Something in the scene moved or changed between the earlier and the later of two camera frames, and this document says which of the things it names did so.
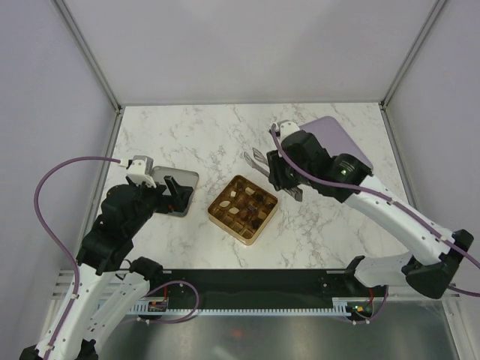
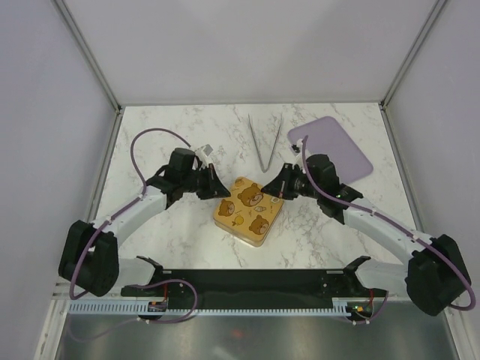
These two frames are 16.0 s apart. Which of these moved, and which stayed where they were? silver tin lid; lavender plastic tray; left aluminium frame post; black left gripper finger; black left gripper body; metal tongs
Moved: silver tin lid; black left gripper body; metal tongs; black left gripper finger
Stayed: left aluminium frame post; lavender plastic tray
